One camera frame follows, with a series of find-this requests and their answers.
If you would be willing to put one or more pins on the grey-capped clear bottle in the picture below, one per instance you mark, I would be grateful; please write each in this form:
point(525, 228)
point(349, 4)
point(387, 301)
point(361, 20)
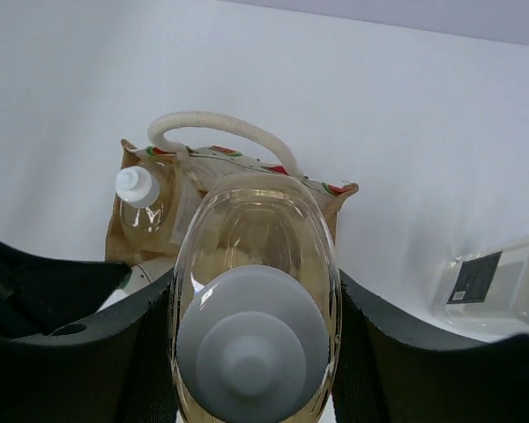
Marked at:
point(487, 292)

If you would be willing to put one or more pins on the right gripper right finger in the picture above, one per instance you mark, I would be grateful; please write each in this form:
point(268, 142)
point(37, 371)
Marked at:
point(393, 367)

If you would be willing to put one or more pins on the white-capped yellow bottle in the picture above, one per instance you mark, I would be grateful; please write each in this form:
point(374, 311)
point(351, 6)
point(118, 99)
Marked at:
point(152, 201)
point(256, 313)

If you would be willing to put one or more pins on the burlap watermelon print canvas bag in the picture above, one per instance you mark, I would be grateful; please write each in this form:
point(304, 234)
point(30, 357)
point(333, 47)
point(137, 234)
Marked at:
point(202, 168)

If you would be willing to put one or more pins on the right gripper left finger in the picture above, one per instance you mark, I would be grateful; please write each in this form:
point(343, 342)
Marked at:
point(84, 341)

